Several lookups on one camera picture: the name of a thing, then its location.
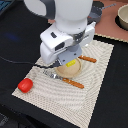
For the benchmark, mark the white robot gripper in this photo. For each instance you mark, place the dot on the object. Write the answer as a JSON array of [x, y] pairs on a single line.
[[62, 41]]

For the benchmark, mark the round wooden plate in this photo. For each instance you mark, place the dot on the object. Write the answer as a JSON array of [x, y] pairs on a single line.
[[71, 71]]

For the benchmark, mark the wooden handled toy fork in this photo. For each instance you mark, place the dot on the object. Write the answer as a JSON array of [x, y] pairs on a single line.
[[66, 80]]

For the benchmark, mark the brown toy stove board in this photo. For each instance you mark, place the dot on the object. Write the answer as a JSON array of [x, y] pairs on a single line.
[[107, 26]]

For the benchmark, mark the yellow butter box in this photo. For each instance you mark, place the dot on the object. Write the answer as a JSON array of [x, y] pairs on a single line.
[[70, 63]]

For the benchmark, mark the grey toy saucepan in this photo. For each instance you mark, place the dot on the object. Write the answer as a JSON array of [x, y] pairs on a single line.
[[95, 14]]

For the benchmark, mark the beige woven placemat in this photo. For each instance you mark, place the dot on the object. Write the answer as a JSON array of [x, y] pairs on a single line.
[[70, 103]]

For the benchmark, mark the beige bowl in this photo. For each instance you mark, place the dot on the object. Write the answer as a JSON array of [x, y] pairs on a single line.
[[123, 16]]

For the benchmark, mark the red toy tomato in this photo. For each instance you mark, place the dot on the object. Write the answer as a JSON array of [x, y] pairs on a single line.
[[25, 85]]

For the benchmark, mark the wooden handled toy knife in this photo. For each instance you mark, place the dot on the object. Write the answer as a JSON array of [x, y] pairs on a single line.
[[87, 58]]

